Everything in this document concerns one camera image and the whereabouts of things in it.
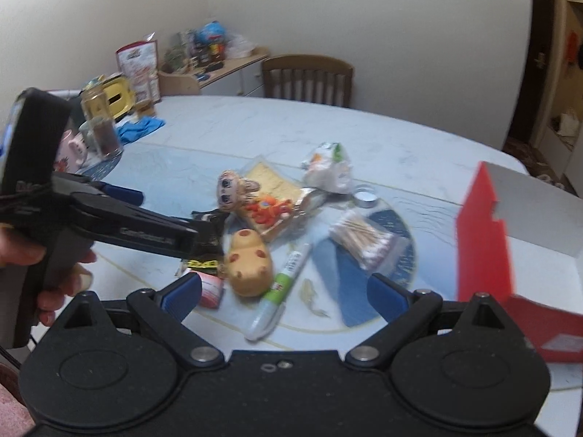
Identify yellow box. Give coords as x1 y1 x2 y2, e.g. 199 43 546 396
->
98 75 136 119

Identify pink mug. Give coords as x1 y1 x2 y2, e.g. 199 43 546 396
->
56 130 90 167

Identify bag of cotton swabs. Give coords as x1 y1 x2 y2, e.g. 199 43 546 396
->
328 209 402 272

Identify wooden top sideboard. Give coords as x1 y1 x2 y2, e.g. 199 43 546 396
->
157 47 269 98

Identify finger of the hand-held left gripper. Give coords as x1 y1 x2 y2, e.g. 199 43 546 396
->
54 173 145 205
75 191 225 260

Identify blue round coaster mat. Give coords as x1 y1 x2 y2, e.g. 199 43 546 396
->
59 150 125 184

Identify person's left hand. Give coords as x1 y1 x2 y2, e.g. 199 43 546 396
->
0 225 97 327

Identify round tealight tin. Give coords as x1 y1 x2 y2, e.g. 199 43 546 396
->
354 184 380 206

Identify green white glue tube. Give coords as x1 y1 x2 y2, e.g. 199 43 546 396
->
246 242 313 341

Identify blue cloth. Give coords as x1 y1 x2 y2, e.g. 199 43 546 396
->
116 116 167 145

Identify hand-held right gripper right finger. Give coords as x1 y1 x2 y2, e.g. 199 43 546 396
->
345 272 508 369

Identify white tote bag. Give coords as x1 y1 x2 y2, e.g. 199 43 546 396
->
552 108 582 138

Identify doll head plush keychain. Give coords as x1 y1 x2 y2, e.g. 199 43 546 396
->
217 169 262 213

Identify red cardboard box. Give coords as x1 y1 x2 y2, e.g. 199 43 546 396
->
455 160 583 365

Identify blue globe toy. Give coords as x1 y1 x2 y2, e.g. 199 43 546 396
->
196 21 228 47

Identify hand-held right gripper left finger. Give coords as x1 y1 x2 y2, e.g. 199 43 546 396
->
64 272 225 369

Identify glass jar with gold lid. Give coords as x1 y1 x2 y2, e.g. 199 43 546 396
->
81 86 114 123

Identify clear plastic bag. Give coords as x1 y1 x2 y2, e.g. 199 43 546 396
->
225 34 257 60

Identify dark wooden door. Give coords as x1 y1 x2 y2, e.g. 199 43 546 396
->
501 0 566 155

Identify bread slice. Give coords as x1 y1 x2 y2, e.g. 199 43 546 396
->
239 157 329 243

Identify brown wooden slat chair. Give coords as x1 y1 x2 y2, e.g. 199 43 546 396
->
261 55 355 109

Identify white wooden wall unit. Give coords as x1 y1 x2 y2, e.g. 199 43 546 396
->
542 0 583 188

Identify clear bag with snacks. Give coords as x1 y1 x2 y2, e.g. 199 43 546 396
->
301 142 356 194

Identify glass cup of dark tea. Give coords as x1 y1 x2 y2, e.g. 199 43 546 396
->
81 116 124 159

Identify printed blue table mat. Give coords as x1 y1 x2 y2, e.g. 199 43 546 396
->
46 141 583 394

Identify orange toy keychain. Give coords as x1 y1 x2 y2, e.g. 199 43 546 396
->
246 196 295 229

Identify black snack packet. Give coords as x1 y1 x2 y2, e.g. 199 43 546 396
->
175 209 227 279

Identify red white paper bag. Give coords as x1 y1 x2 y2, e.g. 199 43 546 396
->
115 39 161 103

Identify small pink packet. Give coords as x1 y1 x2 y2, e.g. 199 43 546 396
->
187 271 225 310

